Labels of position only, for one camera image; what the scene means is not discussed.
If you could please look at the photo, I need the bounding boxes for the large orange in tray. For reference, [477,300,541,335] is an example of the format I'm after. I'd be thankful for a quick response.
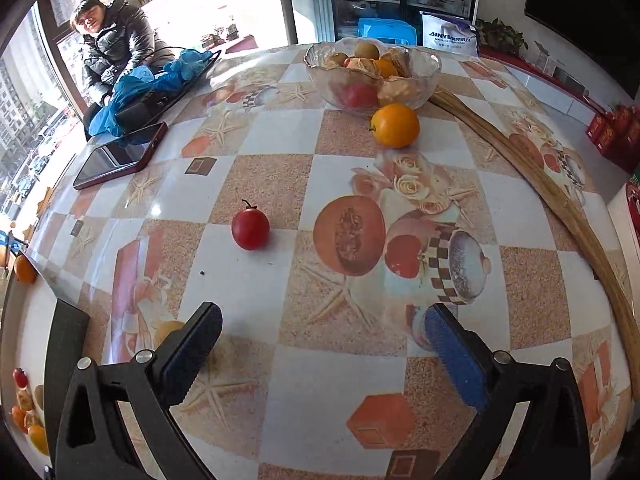
[27,424,50,456]

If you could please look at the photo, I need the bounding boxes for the white printed sack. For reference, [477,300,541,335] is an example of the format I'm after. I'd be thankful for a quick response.
[421,11,478,56]

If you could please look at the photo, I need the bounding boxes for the small red tomato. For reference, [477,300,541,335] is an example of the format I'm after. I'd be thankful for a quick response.
[231,200,270,250]

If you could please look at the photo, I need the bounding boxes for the small tangerine tray corner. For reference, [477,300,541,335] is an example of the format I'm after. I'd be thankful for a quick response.
[13,254,38,284]

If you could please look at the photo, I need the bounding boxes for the red snack tray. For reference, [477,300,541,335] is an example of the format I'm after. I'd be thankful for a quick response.
[623,167,640,242]

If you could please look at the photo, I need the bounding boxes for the seated person in black jacket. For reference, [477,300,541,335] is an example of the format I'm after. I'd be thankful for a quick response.
[70,0,175,106]

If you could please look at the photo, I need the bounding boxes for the tangerine with stem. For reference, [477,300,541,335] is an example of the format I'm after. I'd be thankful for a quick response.
[11,405,28,434]

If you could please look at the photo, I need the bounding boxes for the cherry tomato in tray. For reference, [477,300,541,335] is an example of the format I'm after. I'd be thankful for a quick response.
[13,367,28,389]

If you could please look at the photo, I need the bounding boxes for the white tray with grey rim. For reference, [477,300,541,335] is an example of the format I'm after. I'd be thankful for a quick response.
[1,272,90,478]

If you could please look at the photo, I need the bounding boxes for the black television screen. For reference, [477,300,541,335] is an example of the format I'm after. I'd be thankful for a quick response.
[524,0,639,96]

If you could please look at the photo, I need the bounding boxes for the large orange by bowl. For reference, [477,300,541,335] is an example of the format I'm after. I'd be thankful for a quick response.
[369,103,420,148]

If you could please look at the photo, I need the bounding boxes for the blue cloth bag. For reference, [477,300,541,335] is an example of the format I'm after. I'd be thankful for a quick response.
[86,49,220,138]

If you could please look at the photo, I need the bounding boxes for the red gift boxes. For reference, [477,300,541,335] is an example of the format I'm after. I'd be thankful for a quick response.
[586,104,640,174]

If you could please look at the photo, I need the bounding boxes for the long wooden stick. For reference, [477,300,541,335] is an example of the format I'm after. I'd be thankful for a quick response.
[430,86,640,401]

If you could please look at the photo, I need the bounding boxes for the blue plastic crate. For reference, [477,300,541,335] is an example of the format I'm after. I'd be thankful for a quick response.
[357,18,418,46]

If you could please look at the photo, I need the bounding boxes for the glass fruit bowl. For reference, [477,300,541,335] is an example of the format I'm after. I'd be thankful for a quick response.
[304,38,442,116]

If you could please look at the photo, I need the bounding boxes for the potted green plant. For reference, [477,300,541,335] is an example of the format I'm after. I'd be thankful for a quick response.
[475,18,528,58]

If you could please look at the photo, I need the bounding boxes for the red-cased tablet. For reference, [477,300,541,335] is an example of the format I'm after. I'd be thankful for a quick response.
[73,122,168,191]

